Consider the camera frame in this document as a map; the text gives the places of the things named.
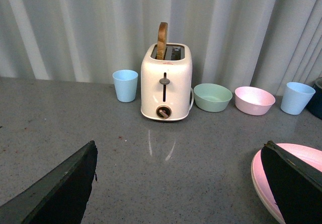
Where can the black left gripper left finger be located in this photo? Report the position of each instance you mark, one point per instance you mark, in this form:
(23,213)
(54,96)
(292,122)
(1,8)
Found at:
(60,196)

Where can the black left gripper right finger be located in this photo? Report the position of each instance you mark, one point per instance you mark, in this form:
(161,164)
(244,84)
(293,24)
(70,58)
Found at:
(295,185)

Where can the pink plate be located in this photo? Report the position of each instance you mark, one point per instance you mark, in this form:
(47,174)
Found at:
(307,154)

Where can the cream plate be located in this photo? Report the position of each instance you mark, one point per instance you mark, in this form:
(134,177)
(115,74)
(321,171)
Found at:
(264,193)

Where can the light blue cup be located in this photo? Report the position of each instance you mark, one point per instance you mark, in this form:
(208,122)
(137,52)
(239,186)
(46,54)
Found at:
(125,82)
(296,97)

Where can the dark blue saucepan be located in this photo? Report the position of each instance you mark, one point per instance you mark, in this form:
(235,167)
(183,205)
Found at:
(315,104)

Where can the pink bowl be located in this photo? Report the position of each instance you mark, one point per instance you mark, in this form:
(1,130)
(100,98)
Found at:
(253,101)

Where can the green bowl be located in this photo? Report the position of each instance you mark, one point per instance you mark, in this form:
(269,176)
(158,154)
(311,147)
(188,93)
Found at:
(212,97)

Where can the grey curtain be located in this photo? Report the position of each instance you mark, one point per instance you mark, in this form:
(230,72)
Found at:
(260,43)

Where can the cream toaster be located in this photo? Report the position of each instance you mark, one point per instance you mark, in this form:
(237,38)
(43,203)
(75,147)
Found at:
(166,93)

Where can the bread slice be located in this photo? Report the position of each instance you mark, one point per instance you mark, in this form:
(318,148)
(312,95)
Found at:
(162,41)

